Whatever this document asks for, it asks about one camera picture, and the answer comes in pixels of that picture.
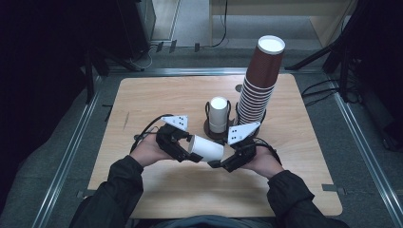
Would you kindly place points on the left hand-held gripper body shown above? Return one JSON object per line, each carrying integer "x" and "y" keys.
{"x": 169, "y": 139}

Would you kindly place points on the grey round table grommet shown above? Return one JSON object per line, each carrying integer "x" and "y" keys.
{"x": 239, "y": 88}

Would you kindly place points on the dark cabinet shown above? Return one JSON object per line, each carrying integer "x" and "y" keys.
{"x": 136, "y": 22}

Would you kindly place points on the stack of white cups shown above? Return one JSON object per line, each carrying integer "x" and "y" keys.
{"x": 218, "y": 117}

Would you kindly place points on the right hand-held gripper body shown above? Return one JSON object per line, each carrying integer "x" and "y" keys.
{"x": 244, "y": 152}

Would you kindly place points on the person's left hand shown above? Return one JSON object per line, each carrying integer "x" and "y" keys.
{"x": 147, "y": 152}

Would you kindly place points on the person's right hand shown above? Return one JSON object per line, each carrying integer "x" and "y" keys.
{"x": 266, "y": 164}

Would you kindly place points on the brown double cup holder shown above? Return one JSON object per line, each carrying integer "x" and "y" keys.
{"x": 215, "y": 135}

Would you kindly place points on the black metal stand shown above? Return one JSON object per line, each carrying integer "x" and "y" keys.
{"x": 90, "y": 72}

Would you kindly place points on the light wooden furniture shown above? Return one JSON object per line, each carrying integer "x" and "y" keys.
{"x": 329, "y": 22}

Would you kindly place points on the metal floor rail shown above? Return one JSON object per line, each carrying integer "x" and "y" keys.
{"x": 66, "y": 161}
{"x": 370, "y": 158}
{"x": 190, "y": 71}

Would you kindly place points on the black tripod stand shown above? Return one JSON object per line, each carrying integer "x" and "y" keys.
{"x": 335, "y": 47}

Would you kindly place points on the white paper cup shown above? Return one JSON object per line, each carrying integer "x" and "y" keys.
{"x": 206, "y": 148}

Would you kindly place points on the stack of brown ribbed cups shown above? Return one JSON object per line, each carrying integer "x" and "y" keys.
{"x": 263, "y": 72}

